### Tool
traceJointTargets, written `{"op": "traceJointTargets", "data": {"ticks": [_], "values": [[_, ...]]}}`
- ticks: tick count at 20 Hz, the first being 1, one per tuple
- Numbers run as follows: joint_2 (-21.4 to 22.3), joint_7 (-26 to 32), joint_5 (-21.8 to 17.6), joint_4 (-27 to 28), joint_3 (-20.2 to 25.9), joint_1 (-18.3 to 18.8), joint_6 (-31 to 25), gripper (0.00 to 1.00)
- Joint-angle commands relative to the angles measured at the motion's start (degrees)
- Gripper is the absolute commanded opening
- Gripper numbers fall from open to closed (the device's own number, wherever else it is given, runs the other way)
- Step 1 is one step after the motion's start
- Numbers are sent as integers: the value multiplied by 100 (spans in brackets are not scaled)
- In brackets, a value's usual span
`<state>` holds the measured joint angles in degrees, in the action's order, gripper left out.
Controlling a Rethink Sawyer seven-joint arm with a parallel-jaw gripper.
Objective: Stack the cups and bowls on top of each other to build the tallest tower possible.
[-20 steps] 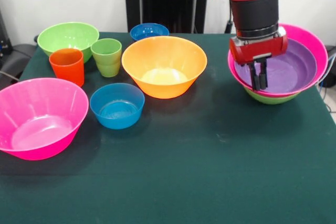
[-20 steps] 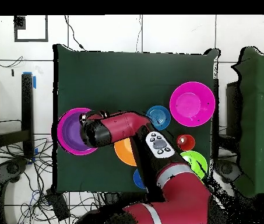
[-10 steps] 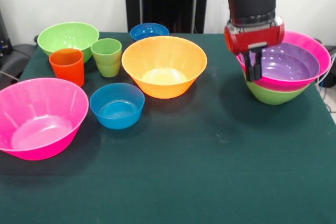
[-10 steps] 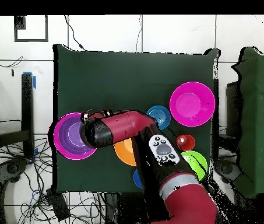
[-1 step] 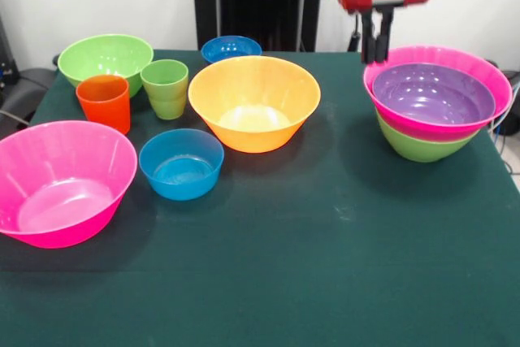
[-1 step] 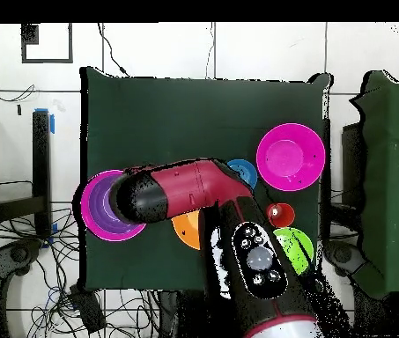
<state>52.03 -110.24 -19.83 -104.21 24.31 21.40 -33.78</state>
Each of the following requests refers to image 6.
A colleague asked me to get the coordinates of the translucent blue bowl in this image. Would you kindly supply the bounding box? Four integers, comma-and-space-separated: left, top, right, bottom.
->
225, 158, 259, 190

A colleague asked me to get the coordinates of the purple plastic bowl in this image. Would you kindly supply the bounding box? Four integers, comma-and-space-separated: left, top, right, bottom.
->
87, 175, 141, 235

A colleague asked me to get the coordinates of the pink plastic bowl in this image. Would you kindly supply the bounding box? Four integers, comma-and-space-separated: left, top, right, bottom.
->
79, 169, 148, 243
255, 122, 327, 193

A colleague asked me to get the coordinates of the orange plastic bowl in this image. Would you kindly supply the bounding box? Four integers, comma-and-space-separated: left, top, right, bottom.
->
171, 209, 203, 251

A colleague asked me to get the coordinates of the dark green tablecloth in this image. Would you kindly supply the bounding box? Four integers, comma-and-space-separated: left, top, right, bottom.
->
79, 66, 334, 293

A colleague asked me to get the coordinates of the orange-red plastic cup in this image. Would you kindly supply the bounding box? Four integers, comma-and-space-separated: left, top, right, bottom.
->
265, 202, 296, 229

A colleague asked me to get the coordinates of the green plastic bowl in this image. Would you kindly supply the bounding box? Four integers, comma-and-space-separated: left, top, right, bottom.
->
272, 227, 314, 276

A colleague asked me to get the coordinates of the black stand with blue tape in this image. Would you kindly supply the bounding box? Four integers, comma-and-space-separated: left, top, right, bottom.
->
0, 107, 57, 249

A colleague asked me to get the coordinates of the black power adapter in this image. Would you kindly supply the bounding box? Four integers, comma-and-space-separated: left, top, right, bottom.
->
68, 283, 107, 334

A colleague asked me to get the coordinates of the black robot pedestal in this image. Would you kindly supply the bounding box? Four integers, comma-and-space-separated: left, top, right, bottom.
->
156, 290, 214, 338

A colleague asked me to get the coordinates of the black cable with plug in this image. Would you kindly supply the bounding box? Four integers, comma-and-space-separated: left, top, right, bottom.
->
95, 22, 131, 77

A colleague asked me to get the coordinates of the black pedestal foot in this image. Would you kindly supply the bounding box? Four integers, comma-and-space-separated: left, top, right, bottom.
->
323, 239, 367, 279
0, 238, 43, 279

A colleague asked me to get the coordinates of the black floor cable tangle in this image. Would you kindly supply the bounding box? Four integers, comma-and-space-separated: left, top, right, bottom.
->
0, 207, 161, 338

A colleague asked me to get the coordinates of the black square floor frame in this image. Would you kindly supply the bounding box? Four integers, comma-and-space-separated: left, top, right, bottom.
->
20, 22, 74, 65

